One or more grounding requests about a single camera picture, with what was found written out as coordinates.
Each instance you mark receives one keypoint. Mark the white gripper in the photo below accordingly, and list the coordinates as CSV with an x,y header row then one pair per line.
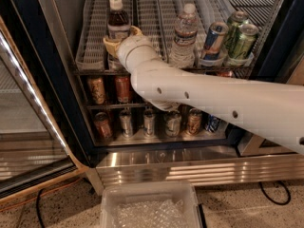
x,y
132,47

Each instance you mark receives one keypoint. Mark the dark drink bottle white cap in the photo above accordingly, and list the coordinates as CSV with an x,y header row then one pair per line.
x,y
118,24

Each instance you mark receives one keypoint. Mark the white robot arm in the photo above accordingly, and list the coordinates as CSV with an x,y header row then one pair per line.
x,y
272,111

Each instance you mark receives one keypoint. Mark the orange can middle shelf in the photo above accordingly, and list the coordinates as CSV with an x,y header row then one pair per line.
x,y
122,84

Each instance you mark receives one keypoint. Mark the tan can middle shelf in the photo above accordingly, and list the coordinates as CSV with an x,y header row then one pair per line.
x,y
97,89

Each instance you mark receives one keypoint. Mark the clear water bottle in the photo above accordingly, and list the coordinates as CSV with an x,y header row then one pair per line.
x,y
185,34

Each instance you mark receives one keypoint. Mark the copper can bottom shelf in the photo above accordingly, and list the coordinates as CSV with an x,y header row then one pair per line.
x,y
102,125

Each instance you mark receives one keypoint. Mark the brown can bottom shelf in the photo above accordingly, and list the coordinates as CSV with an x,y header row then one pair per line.
x,y
193,121

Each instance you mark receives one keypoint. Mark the red can middle shelf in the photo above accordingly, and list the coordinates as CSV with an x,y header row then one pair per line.
x,y
228,74

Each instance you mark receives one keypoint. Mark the stainless steel fridge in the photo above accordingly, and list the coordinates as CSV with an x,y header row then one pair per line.
x,y
47,34

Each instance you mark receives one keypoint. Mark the blue can bottom shelf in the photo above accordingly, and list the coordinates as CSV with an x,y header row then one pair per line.
x,y
212,124

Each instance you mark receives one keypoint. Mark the open glass fridge door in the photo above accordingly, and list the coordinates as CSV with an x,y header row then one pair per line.
x,y
33,151

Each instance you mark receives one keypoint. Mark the silver can bottom left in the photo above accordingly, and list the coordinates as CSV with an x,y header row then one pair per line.
x,y
126,123

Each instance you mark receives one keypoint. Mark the silver can bottom centre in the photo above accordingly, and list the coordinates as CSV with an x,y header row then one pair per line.
x,y
149,123

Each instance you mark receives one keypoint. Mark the blue silver energy can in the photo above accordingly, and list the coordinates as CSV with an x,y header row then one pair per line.
x,y
214,41

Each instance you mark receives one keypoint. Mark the silver patterned can bottom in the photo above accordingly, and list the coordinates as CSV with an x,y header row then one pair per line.
x,y
172,123

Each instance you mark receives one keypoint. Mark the green can rear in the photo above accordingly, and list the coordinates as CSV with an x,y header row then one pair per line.
x,y
236,19

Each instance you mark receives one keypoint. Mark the green can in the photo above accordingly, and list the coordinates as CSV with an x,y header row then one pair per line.
x,y
236,19
243,42

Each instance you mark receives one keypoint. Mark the green can front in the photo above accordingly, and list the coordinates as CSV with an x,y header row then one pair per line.
x,y
243,42

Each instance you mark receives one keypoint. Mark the clear plastic bin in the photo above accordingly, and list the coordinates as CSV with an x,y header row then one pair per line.
x,y
161,204

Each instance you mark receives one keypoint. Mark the middle wire shelf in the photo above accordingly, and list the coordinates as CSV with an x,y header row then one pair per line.
x,y
112,102

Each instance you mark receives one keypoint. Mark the wire shelf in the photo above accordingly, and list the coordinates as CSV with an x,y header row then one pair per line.
x,y
156,19
112,102

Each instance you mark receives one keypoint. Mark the top wire shelf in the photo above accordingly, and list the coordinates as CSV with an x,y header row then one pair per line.
x,y
156,19

